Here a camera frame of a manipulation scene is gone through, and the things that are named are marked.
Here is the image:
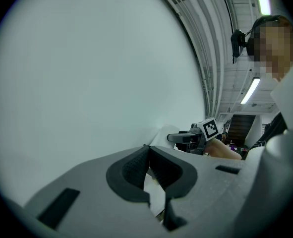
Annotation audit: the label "person's head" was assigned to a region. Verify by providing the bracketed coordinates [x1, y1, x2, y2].
[247, 15, 293, 82]

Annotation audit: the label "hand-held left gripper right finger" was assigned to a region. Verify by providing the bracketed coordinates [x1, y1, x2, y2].
[148, 145, 251, 238]

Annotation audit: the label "person's right forearm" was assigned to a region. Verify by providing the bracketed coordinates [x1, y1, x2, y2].
[204, 139, 242, 160]

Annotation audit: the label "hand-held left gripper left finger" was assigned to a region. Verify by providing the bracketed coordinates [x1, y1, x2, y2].
[24, 144, 169, 238]

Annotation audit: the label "black head-mounted camera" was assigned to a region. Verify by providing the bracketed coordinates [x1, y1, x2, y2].
[230, 15, 281, 64]

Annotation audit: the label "person's black printed shirt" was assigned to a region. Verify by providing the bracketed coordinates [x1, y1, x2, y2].
[242, 112, 289, 160]

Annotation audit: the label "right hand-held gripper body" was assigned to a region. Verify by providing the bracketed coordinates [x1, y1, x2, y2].
[189, 117, 223, 156]

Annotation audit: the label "dark wooden staircase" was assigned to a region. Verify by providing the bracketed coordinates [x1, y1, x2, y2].
[224, 114, 256, 146]

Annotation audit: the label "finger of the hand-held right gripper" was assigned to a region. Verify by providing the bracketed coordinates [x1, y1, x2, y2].
[167, 132, 194, 143]

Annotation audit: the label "white ceiling pipes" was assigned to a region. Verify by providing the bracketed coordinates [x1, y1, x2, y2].
[156, 0, 220, 118]

